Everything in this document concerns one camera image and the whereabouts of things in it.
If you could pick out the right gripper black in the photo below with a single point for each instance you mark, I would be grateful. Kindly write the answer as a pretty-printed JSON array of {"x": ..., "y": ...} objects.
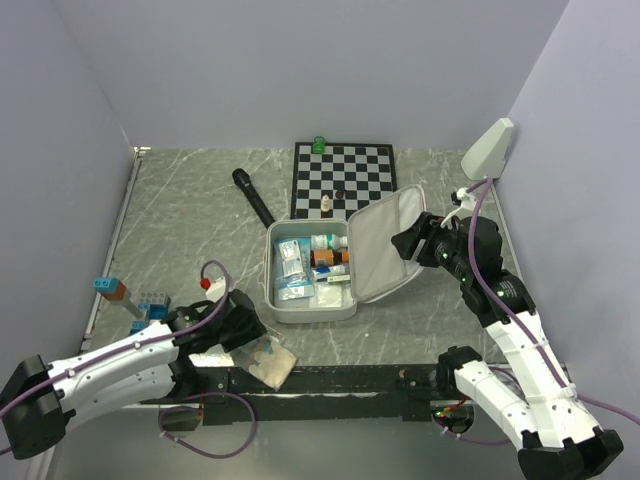
[{"x": 426, "y": 228}]

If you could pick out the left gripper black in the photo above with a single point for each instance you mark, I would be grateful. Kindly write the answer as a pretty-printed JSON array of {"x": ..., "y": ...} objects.
[{"x": 251, "y": 327}]

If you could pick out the bag of latex gloves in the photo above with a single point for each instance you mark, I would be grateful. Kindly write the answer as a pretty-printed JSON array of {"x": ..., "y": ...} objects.
[{"x": 266, "y": 360}]

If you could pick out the green medicine box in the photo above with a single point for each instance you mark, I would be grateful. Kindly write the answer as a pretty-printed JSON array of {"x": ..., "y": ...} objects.
[{"x": 335, "y": 279}]

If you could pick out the white bottle green label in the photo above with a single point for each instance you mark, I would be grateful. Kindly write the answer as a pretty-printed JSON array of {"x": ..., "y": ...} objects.
[{"x": 328, "y": 242}]

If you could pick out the brown medicine bottle orange cap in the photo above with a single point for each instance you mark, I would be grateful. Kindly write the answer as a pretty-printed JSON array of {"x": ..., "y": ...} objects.
[{"x": 321, "y": 258}]

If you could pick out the white gauze packet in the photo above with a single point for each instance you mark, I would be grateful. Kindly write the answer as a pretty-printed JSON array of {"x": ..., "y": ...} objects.
[{"x": 326, "y": 296}]

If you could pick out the grey medicine kit case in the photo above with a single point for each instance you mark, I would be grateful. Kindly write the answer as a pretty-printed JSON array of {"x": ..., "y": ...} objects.
[{"x": 375, "y": 268}]

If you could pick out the blue printed plastic bag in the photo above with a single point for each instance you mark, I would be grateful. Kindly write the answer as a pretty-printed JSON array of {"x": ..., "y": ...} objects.
[{"x": 293, "y": 278}]

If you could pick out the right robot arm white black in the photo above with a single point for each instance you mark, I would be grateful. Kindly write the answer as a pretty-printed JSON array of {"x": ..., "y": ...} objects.
[{"x": 554, "y": 434}]

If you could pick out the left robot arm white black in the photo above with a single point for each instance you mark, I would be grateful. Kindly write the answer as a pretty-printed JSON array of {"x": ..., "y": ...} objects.
[{"x": 42, "y": 402}]

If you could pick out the blue lego brick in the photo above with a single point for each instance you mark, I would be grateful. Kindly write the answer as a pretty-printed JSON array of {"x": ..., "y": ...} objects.
[{"x": 154, "y": 306}]

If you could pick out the white chess piece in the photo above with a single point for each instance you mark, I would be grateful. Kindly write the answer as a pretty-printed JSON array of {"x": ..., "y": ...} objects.
[{"x": 325, "y": 206}]

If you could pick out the black white chessboard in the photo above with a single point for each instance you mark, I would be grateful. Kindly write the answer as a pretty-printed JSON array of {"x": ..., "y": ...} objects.
[{"x": 366, "y": 172}]

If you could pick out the green toy on chessboard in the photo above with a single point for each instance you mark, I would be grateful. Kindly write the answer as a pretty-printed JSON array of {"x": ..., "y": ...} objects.
[{"x": 318, "y": 145}]

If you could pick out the blue brown toy block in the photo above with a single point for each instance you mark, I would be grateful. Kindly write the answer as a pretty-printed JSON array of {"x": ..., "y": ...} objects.
[{"x": 115, "y": 292}]

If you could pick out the black microphone orange end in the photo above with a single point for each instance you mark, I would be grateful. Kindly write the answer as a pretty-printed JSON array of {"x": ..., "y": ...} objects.
[{"x": 243, "y": 181}]

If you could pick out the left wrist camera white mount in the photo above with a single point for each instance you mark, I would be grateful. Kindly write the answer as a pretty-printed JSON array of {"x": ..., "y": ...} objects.
[{"x": 214, "y": 290}]

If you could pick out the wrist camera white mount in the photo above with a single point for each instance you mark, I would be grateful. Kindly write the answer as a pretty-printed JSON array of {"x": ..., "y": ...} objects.
[
  {"x": 214, "y": 290},
  {"x": 465, "y": 204}
]

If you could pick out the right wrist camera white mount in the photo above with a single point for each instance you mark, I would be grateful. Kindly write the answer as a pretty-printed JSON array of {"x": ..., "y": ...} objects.
[{"x": 465, "y": 204}]

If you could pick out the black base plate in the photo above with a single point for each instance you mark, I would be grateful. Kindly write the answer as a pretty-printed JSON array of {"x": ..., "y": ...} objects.
[{"x": 409, "y": 392}]

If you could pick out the white wall mounted device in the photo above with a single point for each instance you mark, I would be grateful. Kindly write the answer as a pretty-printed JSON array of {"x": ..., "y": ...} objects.
[{"x": 487, "y": 156}]

